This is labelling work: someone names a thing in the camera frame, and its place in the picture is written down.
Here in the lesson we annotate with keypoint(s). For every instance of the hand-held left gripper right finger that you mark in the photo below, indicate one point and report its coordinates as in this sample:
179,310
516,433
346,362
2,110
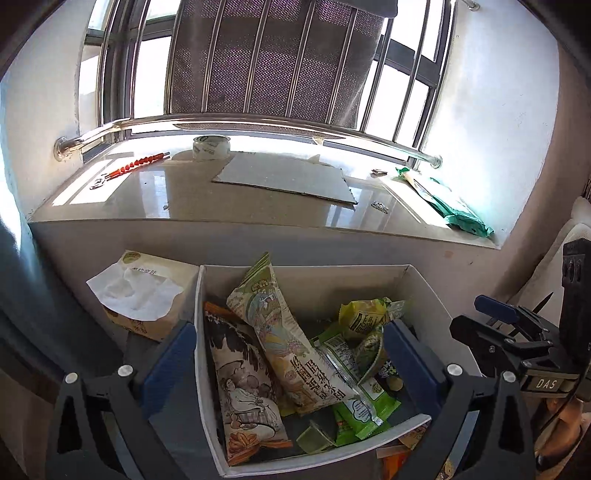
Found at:
413,364

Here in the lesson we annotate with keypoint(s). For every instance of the tissue pack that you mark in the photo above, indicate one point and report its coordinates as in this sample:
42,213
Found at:
147,295

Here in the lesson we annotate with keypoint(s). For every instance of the white cardboard box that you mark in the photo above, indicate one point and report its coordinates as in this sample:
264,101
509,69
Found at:
323,288

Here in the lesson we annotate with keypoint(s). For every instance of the person's right hand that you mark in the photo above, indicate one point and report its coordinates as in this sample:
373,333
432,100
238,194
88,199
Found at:
556,424

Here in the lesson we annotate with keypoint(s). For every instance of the green plastic packet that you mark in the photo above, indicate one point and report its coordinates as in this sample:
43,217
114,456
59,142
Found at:
452,207

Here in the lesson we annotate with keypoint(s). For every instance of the dark green snack packet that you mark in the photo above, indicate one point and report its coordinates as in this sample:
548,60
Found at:
371,350

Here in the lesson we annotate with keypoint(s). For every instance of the green seaweed snack packet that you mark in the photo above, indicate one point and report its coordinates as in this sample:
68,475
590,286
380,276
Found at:
344,362

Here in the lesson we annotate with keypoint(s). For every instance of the clear tape roll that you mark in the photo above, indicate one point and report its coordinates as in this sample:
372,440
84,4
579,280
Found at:
210,148

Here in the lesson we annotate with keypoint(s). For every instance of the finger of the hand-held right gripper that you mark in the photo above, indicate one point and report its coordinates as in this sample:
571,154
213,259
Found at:
489,341
496,308

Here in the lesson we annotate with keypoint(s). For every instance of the cardboard sheet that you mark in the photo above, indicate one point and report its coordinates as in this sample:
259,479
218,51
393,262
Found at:
286,177

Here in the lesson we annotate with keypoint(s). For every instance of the metal window grille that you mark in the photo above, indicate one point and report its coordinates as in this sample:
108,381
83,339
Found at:
258,124

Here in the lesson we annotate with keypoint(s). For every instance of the long cartoon print snack bag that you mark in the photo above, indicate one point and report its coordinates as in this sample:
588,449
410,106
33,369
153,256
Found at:
281,341

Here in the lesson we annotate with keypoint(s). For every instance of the blue curtain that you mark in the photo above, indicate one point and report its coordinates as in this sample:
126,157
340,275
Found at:
11,277

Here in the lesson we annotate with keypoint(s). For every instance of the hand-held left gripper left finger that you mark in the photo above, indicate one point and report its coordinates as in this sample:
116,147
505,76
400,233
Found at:
166,369

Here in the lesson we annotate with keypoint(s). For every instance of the small yellow green snack packet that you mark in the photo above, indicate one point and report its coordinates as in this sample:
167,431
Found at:
364,316

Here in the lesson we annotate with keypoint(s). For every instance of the pale yellow jelly cup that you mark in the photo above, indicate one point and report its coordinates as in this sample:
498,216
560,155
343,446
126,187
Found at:
316,437

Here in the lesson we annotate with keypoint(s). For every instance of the red beaded stick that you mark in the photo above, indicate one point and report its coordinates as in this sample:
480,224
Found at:
138,164

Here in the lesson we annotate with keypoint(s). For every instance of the black white cartoon snack bag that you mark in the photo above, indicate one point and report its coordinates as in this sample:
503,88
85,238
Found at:
240,387

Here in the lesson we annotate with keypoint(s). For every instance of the marble window sill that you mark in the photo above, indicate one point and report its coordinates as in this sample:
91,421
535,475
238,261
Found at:
194,198

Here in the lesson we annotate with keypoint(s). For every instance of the grey hanging cloth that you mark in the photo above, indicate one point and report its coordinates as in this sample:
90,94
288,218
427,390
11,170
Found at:
277,60

